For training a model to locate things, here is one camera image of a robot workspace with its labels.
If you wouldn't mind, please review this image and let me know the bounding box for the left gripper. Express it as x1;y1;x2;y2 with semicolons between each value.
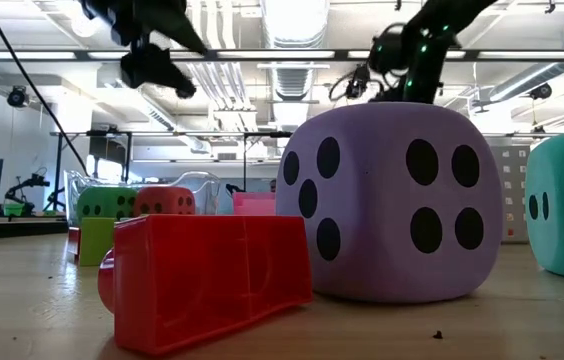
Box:
81;0;209;91

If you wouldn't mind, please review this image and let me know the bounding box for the red foam die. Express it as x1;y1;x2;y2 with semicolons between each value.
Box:
133;185;197;217

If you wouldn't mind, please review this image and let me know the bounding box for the green foam die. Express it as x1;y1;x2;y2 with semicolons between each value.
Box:
75;185;139;221

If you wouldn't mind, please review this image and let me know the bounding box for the red stepped toy block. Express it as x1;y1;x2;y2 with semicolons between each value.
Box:
97;214;314;356

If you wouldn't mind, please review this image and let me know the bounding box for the clear plastic bin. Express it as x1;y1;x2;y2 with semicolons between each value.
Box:
64;169;222;217

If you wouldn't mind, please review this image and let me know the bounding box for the pink plastic bin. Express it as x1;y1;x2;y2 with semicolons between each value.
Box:
232;191;277;217

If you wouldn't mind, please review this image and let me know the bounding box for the lime green toy block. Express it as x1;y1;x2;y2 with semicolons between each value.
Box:
77;216;117;268

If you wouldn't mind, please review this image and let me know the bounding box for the magenta small toy block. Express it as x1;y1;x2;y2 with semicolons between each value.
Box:
65;226;82;261

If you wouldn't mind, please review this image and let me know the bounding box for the purple foam die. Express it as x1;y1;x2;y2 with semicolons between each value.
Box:
275;101;504;305

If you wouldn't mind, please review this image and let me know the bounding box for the black background table frame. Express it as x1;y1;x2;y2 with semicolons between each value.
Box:
50;129;294;196

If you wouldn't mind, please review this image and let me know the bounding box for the silver ceiling air duct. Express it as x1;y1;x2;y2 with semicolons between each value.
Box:
261;0;331;99

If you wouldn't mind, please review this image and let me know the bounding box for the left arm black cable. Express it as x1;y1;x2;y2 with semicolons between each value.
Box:
0;0;89;176

